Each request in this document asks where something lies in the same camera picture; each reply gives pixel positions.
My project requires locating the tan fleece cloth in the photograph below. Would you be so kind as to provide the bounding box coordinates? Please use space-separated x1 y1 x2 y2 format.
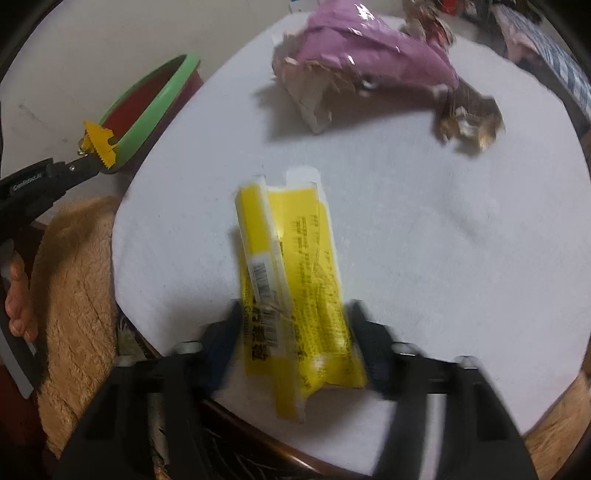
34 196 591 467

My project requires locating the wide yellow wrapper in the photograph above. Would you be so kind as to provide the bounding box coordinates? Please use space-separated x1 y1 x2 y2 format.
267 166 368 398

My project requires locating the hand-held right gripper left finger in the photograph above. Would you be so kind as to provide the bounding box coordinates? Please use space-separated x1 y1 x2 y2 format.
58 300 243 480

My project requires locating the person's left hand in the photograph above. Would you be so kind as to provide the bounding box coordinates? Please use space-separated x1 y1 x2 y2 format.
4 254 40 343

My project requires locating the dark brown gold wrapper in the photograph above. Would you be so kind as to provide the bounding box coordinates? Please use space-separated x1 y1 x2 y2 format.
434 85 506 155

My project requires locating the torn white wrapper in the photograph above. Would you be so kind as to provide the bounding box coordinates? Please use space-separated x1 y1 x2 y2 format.
277 60 356 136

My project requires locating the pink foil wrapper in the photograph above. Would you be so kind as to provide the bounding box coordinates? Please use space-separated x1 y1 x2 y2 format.
271 0 460 93

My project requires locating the pink bedsheet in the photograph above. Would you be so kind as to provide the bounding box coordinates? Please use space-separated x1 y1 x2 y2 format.
503 9 546 61

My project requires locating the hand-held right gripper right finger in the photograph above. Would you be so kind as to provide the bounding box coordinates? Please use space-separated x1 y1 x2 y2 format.
348 299 539 480

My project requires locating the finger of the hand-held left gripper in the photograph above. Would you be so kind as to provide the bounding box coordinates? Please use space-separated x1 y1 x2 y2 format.
48 154 109 183

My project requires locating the red bin with green rim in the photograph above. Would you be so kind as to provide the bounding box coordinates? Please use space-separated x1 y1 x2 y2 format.
95 54 204 175

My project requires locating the small yellow candy wrapper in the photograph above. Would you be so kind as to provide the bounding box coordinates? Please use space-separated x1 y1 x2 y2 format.
76 120 122 169

